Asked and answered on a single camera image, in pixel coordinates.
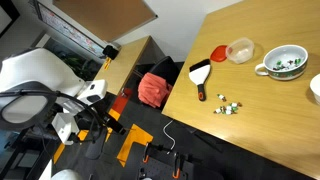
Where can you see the dark grey floor plate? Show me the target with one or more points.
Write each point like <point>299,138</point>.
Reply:
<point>96,146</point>

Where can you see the black perforated board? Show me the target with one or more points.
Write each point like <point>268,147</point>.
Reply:
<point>160,170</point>

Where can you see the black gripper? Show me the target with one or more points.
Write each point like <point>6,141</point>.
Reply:
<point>100,118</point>

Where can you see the small wooden side desk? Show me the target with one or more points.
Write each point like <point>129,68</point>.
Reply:
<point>123,66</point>

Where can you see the red round plastic lid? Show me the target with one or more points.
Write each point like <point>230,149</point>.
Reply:
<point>218,54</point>

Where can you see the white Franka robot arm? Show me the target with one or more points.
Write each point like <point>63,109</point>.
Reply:
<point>33,66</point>

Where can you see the salmon pink cloth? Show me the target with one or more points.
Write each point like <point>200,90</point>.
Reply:
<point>153,90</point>

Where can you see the white green soup mug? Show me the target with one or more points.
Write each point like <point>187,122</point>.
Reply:
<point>285,63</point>

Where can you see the clear plastic bowl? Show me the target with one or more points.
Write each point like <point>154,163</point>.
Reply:
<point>240,50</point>

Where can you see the wrapped candy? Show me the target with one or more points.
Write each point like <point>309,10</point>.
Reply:
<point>218,110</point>
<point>221,97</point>
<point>228,111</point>
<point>234,105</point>

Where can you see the black camera on desk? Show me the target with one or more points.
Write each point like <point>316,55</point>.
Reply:
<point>110,51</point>

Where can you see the brown cork board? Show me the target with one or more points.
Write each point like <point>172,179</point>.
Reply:
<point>106,16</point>

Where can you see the printed wall poster board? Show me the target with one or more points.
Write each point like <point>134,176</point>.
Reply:
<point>71,31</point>

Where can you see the black table leg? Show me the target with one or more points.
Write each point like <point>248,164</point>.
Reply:
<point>206,140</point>

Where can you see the black chair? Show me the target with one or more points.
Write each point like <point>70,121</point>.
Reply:
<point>165,68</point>

